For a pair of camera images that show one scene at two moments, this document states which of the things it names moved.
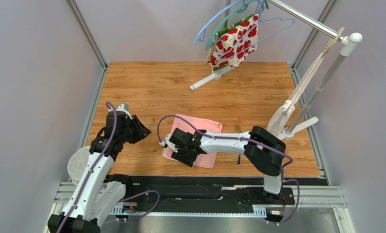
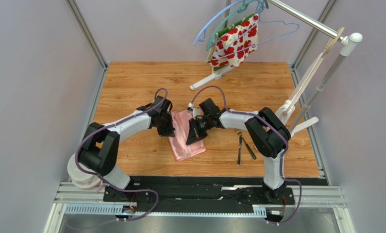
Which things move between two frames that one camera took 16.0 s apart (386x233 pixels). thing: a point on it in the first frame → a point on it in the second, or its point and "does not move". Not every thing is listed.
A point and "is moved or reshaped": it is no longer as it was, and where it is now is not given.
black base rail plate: [201, 194] does not move
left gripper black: [144, 131] → [169, 131]
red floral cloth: [232, 45] does not move
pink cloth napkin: [206, 160] is moved or reshaped
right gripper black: [182, 149] → [198, 125]
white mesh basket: [77, 164] does not move
